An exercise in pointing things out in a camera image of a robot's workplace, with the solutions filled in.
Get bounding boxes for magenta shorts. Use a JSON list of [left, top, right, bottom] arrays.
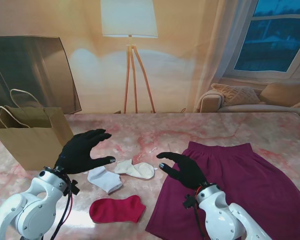
[[144, 141, 300, 240]]

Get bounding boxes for kraft paper bag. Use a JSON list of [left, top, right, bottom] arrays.
[[0, 88, 75, 172]]

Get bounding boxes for dark grey flat screen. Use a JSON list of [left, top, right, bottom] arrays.
[[0, 35, 83, 118]]

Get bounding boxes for sheer white curtain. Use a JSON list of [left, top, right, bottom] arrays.
[[193, 0, 260, 112]]

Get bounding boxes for white tripod floor lamp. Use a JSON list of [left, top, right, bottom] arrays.
[[100, 0, 159, 114]]

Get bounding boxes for right wrist cable bundle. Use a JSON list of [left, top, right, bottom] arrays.
[[182, 188, 206, 238]]

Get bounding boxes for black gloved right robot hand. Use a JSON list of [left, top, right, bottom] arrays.
[[156, 151, 209, 191]]

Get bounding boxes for cream ankle sock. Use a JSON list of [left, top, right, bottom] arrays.
[[114, 158, 156, 180]]

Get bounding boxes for white framed window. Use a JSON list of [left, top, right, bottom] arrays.
[[224, 0, 300, 81]]

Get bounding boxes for plain tan cushion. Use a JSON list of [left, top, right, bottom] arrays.
[[259, 83, 300, 106]]

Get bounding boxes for left wrist cable bundle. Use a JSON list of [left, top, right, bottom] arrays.
[[49, 174, 81, 240]]

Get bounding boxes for red ankle sock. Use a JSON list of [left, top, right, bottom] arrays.
[[88, 194, 147, 224]]

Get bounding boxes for white ankle sock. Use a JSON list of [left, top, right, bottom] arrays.
[[86, 166, 124, 195]]

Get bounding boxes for wrist cable bundle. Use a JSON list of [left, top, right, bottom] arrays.
[[49, 174, 81, 240], [182, 188, 206, 238]]

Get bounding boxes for cream knitted cushion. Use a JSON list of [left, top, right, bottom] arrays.
[[211, 83, 266, 106]]

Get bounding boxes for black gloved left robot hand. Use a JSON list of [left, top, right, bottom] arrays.
[[53, 128, 116, 176]]

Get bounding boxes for beige sofa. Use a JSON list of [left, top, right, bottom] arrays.
[[198, 83, 300, 113]]

